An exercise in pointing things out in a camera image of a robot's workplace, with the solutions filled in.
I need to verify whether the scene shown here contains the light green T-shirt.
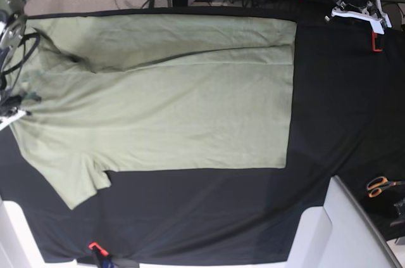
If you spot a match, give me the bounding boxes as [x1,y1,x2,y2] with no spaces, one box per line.
[6,15,297,209]

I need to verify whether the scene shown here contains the black table cloth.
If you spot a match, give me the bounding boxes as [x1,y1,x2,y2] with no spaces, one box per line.
[1,8,404,265]

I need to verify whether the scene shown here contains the orange handled scissors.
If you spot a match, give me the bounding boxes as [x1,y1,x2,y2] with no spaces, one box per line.
[366,176,404,198]

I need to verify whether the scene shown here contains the red black clamp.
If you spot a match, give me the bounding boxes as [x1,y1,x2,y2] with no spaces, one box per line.
[371,30,384,53]
[88,242,115,268]

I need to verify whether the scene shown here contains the red black clamp bottom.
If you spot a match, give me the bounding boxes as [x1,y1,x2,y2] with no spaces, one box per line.
[88,242,115,268]

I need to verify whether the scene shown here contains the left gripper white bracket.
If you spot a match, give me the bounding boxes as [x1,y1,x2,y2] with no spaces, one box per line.
[330,0,392,34]

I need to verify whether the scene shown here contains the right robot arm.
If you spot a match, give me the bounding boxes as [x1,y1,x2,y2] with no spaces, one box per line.
[1,0,41,129]

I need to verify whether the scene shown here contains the red black clamp right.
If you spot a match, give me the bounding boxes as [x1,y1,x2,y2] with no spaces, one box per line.
[371,30,384,53]

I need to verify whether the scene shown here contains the white table edge left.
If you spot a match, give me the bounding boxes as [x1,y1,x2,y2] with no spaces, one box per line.
[1,200,45,268]

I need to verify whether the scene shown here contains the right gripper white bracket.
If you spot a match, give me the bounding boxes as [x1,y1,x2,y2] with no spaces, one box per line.
[0,95,32,131]

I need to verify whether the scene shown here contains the white plastic bin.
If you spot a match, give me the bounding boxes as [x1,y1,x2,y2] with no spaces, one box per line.
[285,176,401,268]

